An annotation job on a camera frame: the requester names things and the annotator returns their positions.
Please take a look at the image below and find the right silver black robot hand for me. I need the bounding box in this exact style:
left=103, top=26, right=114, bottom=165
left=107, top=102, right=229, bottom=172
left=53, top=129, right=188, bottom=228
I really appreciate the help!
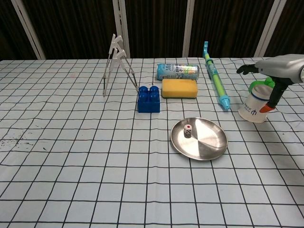
left=236, top=54, right=304, bottom=114

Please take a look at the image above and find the small white jar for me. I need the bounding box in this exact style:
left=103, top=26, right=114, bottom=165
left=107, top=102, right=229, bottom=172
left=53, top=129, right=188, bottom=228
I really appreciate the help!
left=238, top=85, right=274, bottom=123

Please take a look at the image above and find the round steel plate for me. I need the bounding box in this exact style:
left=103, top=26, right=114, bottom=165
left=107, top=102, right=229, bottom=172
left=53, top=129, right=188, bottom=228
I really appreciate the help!
left=170, top=117, right=228, bottom=162

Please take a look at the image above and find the green toy building block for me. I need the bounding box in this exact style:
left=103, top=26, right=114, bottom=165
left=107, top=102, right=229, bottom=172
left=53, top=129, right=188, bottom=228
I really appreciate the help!
left=248, top=77, right=276, bottom=92

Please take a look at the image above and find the green and blue toothbrush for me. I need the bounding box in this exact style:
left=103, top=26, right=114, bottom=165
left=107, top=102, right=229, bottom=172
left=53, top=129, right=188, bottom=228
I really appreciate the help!
left=202, top=41, right=231, bottom=112

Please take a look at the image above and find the yellow sponge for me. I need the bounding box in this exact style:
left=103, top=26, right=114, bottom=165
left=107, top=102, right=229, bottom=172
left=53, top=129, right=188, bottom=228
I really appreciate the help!
left=161, top=78, right=199, bottom=99

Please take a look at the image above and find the light blue beverage can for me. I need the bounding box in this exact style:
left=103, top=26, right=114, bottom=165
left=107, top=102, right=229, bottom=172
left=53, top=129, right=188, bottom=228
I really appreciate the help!
left=156, top=63, right=200, bottom=81

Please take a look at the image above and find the blue toy building block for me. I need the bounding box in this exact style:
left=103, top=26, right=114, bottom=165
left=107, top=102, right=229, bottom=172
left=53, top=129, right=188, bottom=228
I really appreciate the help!
left=137, top=85, right=161, bottom=114

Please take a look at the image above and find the light blue checkered tablecloth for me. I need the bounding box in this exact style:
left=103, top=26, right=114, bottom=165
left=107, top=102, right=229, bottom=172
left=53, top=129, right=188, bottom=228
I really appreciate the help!
left=0, top=57, right=304, bottom=228

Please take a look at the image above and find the white metal frame post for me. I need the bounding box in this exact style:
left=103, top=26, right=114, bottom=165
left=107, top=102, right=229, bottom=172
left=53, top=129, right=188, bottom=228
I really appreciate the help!
left=112, top=0, right=131, bottom=58
left=254, top=0, right=283, bottom=57
left=10, top=0, right=46, bottom=60
left=182, top=0, right=196, bottom=57

